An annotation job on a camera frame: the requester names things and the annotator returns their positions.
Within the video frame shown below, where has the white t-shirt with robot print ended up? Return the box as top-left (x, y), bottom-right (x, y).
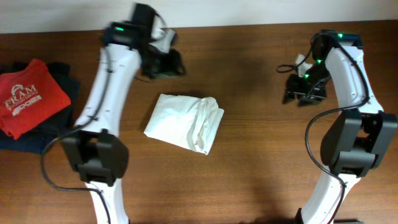
top-left (144, 94), bottom-right (224, 155)

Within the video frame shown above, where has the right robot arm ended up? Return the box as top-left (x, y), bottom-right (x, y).
top-left (277, 29), bottom-right (397, 224)

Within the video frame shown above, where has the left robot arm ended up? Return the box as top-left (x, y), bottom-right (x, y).
top-left (61, 3), bottom-right (186, 223)

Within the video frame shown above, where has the red folded printed t-shirt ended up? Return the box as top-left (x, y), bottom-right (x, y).
top-left (1, 59), bottom-right (71, 140)

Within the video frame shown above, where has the dark navy folded garment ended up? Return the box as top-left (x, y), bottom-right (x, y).
top-left (1, 62), bottom-right (80, 154)

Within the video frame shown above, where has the right black cable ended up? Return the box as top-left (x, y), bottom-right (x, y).
top-left (275, 34), bottom-right (371, 224)

